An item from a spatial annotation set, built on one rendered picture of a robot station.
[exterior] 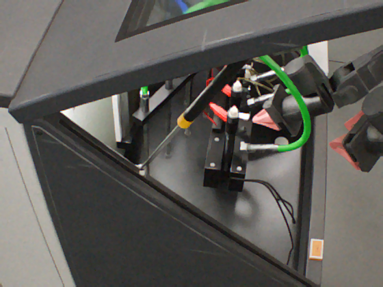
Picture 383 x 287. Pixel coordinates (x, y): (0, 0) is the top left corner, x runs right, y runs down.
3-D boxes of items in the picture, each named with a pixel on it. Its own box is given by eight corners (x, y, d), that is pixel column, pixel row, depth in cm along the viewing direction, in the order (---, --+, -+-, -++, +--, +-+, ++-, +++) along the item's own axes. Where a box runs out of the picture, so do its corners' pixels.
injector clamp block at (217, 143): (239, 207, 149) (245, 173, 137) (201, 201, 150) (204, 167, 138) (252, 110, 170) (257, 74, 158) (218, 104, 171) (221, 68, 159)
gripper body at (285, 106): (273, 85, 124) (299, 76, 118) (297, 117, 128) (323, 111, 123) (264, 104, 120) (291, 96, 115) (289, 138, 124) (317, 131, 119)
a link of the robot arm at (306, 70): (362, 97, 110) (354, 78, 117) (334, 52, 106) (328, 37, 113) (313, 125, 115) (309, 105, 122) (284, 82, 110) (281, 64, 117)
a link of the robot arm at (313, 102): (334, 117, 114) (340, 99, 117) (317, 91, 111) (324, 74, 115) (307, 124, 119) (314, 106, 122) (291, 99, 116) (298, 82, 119)
